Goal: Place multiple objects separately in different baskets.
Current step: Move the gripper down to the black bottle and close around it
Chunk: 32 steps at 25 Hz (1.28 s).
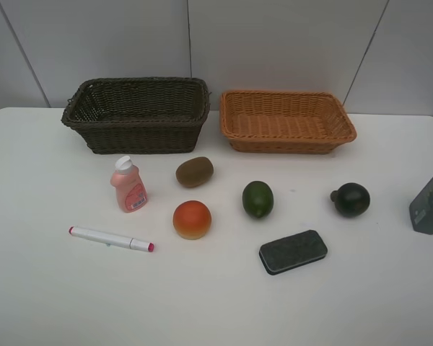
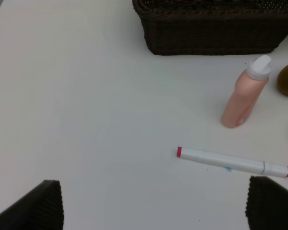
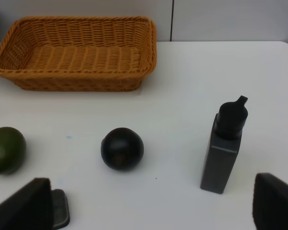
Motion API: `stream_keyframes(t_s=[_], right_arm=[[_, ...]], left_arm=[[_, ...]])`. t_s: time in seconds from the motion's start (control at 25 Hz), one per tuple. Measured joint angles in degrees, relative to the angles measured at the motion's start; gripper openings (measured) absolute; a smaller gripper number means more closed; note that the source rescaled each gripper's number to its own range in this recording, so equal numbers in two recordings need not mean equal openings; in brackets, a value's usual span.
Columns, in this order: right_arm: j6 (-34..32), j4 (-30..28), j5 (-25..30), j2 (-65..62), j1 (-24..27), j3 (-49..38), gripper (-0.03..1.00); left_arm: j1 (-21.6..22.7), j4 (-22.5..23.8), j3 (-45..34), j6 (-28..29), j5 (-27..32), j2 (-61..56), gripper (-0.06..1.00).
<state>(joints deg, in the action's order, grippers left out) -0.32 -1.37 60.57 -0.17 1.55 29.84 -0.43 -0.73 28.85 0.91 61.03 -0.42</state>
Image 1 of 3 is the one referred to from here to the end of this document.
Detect grey felt board eraser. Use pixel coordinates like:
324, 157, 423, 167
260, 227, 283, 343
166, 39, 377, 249
258, 230, 328, 275

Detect dark purple mangosteen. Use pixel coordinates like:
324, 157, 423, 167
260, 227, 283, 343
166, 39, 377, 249
330, 182, 370, 218

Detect orange red round fruit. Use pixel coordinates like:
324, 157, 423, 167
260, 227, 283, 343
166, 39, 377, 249
172, 200, 212, 240

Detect orange wicker basket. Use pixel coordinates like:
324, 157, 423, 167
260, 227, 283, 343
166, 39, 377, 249
219, 90, 357, 154

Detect green avocado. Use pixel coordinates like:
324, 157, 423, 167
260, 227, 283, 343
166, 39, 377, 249
242, 181, 274, 219

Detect dark brown wicker basket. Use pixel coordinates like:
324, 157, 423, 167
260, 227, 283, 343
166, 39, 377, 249
61, 77, 210, 154

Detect brown kiwi fruit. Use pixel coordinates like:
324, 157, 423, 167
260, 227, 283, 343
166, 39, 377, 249
175, 156, 214, 188

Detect dark green cleanser bottle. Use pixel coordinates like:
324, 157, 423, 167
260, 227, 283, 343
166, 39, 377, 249
409, 178, 433, 235

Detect pink bottle white cap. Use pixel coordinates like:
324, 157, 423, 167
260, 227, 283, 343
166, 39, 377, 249
110, 156, 148, 213

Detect white marker pink caps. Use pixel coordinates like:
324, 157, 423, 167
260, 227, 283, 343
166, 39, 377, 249
69, 226, 154, 252

